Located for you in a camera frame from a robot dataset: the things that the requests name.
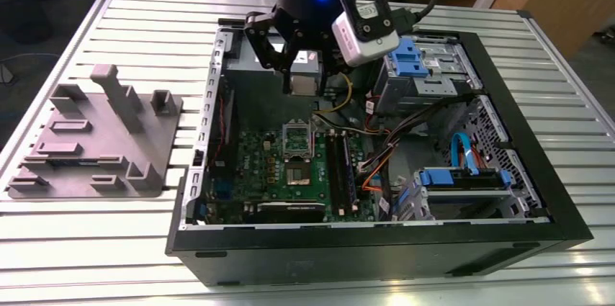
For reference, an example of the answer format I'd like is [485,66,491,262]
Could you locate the blue plastic bay clip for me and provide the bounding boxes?
[387,38,429,78]

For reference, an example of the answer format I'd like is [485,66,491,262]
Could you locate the green motherboard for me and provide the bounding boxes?
[199,118,381,224]

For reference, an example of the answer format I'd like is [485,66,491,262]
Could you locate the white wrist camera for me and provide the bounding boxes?
[331,14,401,68]

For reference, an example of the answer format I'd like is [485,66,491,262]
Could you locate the blue board connector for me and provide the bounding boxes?
[215,179,233,202]

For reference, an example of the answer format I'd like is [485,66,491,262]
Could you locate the black PC case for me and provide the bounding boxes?
[165,17,597,288]

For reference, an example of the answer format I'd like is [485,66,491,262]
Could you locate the thin red wire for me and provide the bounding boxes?
[218,86,229,145]

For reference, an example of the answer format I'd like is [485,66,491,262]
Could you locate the blue RAM stick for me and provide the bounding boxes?
[342,132,359,210]

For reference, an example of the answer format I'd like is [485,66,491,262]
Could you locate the grey power supply unit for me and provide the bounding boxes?
[225,35,322,130]

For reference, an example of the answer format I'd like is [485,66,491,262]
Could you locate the black graphics card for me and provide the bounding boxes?
[243,200,326,224]

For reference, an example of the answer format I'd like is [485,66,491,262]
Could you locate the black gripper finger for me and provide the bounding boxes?
[243,12,295,95]
[318,48,353,96]

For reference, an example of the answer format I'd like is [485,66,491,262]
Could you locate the blue flat wire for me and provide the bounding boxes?
[451,132,482,176]

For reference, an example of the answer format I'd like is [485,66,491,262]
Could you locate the black cable bundle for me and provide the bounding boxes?
[359,95,475,174]

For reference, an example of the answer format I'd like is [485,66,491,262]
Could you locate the tall metal drive cage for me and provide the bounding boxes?
[374,34,485,116]

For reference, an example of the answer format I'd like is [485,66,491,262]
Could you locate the grey parts rack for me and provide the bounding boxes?
[7,63,186,199]

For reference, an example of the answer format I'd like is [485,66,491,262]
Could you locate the low metal disk bay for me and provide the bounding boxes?
[413,167,518,220]

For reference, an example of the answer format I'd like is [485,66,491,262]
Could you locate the yellow wire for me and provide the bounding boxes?
[315,71,355,115]

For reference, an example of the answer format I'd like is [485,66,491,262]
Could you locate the orange wire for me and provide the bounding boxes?
[361,140,401,192]

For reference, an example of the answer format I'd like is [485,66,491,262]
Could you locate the blue floor cable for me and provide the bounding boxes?
[0,52,64,66]

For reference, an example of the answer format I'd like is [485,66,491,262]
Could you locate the black RAM slot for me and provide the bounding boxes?
[338,132,353,213]
[333,132,349,213]
[326,132,343,213]

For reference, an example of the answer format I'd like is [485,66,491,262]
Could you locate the CPU socket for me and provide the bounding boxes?
[286,160,315,187]

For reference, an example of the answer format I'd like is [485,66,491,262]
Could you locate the hard disk in blue carrier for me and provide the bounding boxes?
[418,168,511,192]

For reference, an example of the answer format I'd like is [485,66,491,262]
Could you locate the silver CPU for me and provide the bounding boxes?
[290,73,321,97]

